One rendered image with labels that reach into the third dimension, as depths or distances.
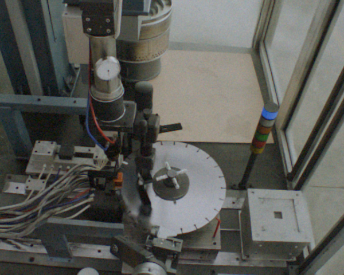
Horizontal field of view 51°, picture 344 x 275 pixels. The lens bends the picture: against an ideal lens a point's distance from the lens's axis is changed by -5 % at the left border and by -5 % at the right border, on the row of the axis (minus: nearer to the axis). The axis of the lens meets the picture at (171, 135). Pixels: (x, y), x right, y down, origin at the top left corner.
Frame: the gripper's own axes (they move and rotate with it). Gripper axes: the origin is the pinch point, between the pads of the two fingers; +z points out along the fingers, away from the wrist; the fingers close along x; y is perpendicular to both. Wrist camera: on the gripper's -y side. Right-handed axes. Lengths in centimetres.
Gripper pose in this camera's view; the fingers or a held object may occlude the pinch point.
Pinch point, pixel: (156, 228)
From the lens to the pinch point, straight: 97.5
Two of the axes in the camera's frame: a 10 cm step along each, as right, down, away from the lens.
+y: 9.8, 2.0, -0.8
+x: 1.8, -9.5, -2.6
